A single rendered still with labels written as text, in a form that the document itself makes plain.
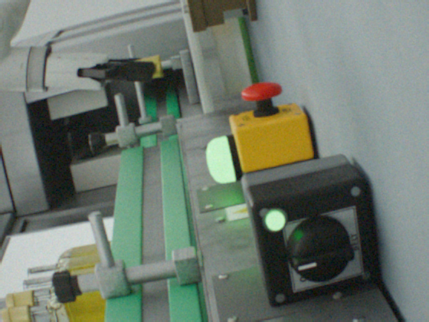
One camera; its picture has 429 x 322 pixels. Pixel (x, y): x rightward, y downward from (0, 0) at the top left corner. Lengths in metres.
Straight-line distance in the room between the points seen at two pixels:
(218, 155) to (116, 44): 1.30
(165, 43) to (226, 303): 1.56
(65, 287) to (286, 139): 0.27
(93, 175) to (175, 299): 1.64
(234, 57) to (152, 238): 0.51
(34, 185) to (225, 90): 0.96
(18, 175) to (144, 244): 1.37
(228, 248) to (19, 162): 1.51
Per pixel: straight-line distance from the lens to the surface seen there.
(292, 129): 0.95
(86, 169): 2.42
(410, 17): 0.44
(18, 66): 1.50
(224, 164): 0.96
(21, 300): 1.26
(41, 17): 5.03
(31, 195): 2.32
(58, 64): 1.48
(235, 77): 1.44
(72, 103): 2.37
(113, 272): 0.82
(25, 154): 2.30
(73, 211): 2.30
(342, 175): 0.69
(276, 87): 0.96
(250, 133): 0.94
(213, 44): 1.43
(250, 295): 0.72
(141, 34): 2.24
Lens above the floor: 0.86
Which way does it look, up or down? 1 degrees down
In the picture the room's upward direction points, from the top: 102 degrees counter-clockwise
